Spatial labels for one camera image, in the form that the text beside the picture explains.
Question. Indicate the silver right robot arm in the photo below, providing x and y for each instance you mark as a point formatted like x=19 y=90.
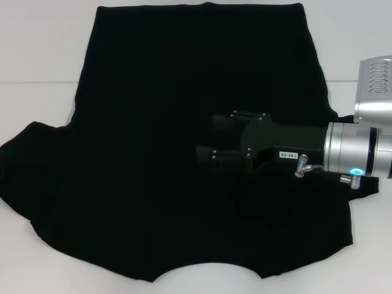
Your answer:
x=349 y=150

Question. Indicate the black t-shirt with FREE print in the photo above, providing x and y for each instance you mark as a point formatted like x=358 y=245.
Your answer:
x=153 y=122

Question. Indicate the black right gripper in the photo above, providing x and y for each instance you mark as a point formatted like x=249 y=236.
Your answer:
x=291 y=141

